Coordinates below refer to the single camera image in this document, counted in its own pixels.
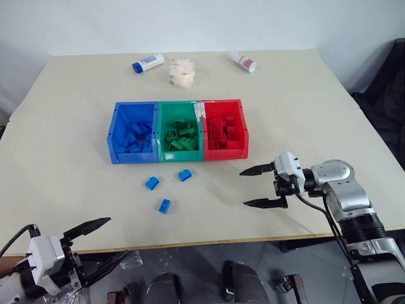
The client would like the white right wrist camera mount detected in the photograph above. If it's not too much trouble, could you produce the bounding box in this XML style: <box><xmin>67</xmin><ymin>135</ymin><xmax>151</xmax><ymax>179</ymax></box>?
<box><xmin>273</xmin><ymin>151</ymin><xmax>307</xmax><ymax>198</ymax></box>

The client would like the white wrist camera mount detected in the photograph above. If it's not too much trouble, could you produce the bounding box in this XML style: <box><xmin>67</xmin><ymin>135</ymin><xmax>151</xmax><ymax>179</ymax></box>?
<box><xmin>26</xmin><ymin>234</ymin><xmax>66</xmax><ymax>296</ymax></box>
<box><xmin>273</xmin><ymin>151</ymin><xmax>307</xmax><ymax>198</ymax></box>

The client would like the rusty brown metal bracket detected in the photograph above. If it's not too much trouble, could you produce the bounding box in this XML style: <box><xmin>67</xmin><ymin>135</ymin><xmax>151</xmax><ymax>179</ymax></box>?
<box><xmin>106</xmin><ymin>284</ymin><xmax>134</xmax><ymax>304</ymax></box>
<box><xmin>275</xmin><ymin>274</ymin><xmax>305</xmax><ymax>304</ymax></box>

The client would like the dark rounded shape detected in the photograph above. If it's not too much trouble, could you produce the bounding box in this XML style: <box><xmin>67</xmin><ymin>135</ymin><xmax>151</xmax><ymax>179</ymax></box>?
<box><xmin>146</xmin><ymin>272</ymin><xmax>184</xmax><ymax>304</ymax></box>

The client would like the white bottle with blue cap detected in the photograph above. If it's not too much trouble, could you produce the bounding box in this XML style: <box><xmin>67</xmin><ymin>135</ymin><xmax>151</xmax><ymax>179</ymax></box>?
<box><xmin>132</xmin><ymin>53</ymin><xmax>165</xmax><ymax>74</ymax></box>

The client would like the red plastic bin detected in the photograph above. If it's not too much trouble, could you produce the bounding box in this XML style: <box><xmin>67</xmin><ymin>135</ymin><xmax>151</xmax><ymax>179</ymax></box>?
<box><xmin>200</xmin><ymin>98</ymin><xmax>250</xmax><ymax>161</ymax></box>

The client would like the crumpled clear plastic sheet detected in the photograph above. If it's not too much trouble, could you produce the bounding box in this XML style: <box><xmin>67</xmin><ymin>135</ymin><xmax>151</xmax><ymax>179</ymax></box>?
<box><xmin>119</xmin><ymin>250</ymin><xmax>144</xmax><ymax>270</ymax></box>

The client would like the crumpled white tissue wad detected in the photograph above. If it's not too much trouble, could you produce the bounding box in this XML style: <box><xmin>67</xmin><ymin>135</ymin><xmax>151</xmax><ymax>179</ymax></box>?
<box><xmin>167</xmin><ymin>57</ymin><xmax>197</xmax><ymax>89</ymax></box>

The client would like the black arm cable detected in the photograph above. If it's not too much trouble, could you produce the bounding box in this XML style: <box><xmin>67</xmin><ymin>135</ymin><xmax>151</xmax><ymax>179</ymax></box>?
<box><xmin>295</xmin><ymin>192</ymin><xmax>379</xmax><ymax>304</ymax></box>
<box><xmin>0</xmin><ymin>223</ymin><xmax>41</xmax><ymax>258</ymax></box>

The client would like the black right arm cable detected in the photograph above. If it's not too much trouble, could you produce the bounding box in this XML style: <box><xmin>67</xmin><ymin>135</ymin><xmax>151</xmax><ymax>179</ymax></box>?
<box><xmin>295</xmin><ymin>192</ymin><xmax>379</xmax><ymax>304</ymax></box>

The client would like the blue plastic bin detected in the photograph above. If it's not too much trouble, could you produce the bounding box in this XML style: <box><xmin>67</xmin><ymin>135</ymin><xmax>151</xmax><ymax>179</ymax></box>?
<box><xmin>106</xmin><ymin>101</ymin><xmax>159</xmax><ymax>165</ymax></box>

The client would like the white bottle with red label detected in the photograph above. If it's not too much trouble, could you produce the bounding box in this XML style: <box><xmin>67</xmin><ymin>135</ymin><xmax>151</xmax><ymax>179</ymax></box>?
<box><xmin>228</xmin><ymin>51</ymin><xmax>259</xmax><ymax>75</ymax></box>

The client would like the green plastic bin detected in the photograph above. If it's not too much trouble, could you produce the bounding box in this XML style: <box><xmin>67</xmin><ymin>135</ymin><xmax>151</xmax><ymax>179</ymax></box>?
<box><xmin>156</xmin><ymin>100</ymin><xmax>204</xmax><ymax>162</ymax></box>

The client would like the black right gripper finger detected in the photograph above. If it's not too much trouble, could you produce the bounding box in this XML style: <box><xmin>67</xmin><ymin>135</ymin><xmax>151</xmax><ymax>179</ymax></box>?
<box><xmin>239</xmin><ymin>161</ymin><xmax>278</xmax><ymax>177</ymax></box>
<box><xmin>242</xmin><ymin>196</ymin><xmax>289</xmax><ymax>210</ymax></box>

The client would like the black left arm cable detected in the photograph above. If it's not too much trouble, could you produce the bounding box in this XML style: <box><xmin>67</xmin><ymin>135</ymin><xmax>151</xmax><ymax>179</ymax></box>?
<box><xmin>0</xmin><ymin>223</ymin><xmax>41</xmax><ymax>258</ymax></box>

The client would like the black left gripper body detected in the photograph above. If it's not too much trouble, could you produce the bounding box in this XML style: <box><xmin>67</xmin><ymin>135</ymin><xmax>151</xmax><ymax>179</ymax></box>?
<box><xmin>58</xmin><ymin>236</ymin><xmax>87</xmax><ymax>289</ymax></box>

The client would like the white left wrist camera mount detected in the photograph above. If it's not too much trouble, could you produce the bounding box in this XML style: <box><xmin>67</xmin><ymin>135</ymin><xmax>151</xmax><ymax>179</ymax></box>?
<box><xmin>26</xmin><ymin>234</ymin><xmax>66</xmax><ymax>296</ymax></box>

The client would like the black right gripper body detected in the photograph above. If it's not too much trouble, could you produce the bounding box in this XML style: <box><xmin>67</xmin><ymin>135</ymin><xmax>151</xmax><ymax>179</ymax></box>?
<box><xmin>273</xmin><ymin>170</ymin><xmax>302</xmax><ymax>200</ymax></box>

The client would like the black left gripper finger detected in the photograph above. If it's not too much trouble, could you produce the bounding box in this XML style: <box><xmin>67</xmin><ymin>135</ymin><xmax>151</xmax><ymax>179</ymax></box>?
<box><xmin>80</xmin><ymin>250</ymin><xmax>130</xmax><ymax>289</ymax></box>
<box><xmin>63</xmin><ymin>217</ymin><xmax>112</xmax><ymax>242</ymax></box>

